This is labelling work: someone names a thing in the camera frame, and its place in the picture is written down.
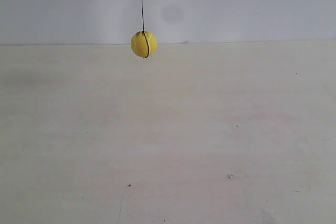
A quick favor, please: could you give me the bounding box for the yellow tennis ball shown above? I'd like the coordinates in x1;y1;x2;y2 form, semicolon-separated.
130;31;157;58

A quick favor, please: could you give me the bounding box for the black hanging string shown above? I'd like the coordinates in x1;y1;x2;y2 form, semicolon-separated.
139;0;150;58

